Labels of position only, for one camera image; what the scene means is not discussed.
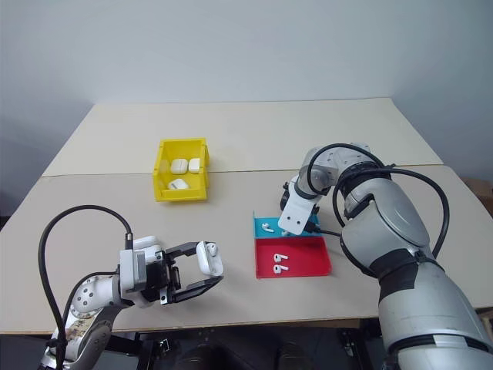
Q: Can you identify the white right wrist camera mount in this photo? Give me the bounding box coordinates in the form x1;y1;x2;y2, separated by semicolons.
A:
277;175;315;235

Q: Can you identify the yellow plastic bin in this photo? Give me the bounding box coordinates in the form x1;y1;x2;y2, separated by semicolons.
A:
153;137;212;203

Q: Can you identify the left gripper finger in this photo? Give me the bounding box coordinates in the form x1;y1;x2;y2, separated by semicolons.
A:
169;275;225;305
164;241;201;260

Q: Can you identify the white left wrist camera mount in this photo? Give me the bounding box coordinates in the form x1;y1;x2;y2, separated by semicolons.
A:
118;235;165;309

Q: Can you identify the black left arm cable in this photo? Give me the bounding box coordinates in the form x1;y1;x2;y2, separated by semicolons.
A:
38;204;135;370

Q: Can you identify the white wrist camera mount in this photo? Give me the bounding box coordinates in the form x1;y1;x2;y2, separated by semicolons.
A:
118;235;165;309
277;175;315;235

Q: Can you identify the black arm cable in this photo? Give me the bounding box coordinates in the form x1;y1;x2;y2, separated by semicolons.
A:
38;204;135;370
306;143;451;258

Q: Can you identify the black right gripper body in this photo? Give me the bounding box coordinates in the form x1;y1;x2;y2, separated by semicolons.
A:
278;179;298;212

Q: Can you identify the blue plastic tray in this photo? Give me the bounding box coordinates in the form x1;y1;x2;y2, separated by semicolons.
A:
252;210;320;241

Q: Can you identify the red plastic tray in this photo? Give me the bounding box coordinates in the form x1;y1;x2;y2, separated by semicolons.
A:
253;236;333;279

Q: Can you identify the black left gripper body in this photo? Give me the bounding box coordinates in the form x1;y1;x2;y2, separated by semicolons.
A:
140;250;182;308

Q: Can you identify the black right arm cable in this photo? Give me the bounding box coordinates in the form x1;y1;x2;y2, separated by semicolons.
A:
306;143;451;258

